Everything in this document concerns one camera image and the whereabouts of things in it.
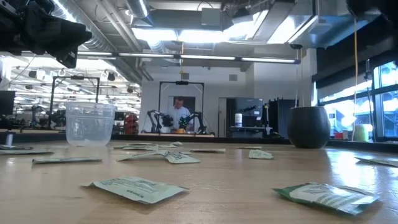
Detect dark green Truvia packet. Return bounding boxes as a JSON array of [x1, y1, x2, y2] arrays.
[[272, 182, 380, 216]]

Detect red storage bins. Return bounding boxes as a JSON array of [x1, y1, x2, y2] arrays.
[[124, 114, 139, 135]]

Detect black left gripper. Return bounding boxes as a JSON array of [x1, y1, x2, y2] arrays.
[[0, 0, 93, 69]]

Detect yellow hanging cable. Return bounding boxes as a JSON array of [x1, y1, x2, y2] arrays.
[[351, 17, 358, 141]]

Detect long ceiling light strip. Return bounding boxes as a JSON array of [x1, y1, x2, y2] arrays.
[[76, 50, 302, 65]]

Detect dark round bowl yellow inside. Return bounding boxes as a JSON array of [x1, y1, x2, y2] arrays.
[[286, 106, 331, 149]]

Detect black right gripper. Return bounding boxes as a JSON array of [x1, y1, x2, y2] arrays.
[[346, 0, 398, 25]]

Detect clear plastic tub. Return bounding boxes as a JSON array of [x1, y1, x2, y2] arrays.
[[64, 101, 116, 147]]

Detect background wooden table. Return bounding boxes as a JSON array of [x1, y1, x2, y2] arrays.
[[138, 131, 216, 138]]

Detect yellow-green roll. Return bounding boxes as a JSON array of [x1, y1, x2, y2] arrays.
[[353, 123, 373, 142]]

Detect person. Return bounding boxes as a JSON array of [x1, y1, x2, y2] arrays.
[[167, 96, 192, 131]]

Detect black background gantry frame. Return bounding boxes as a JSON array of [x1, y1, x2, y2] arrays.
[[157, 80, 205, 134], [49, 75, 101, 129]]

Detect black computer monitor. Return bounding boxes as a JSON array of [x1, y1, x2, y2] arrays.
[[0, 90, 16, 116]]

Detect black tall cabinet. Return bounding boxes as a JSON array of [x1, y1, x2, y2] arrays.
[[267, 98, 299, 138]]

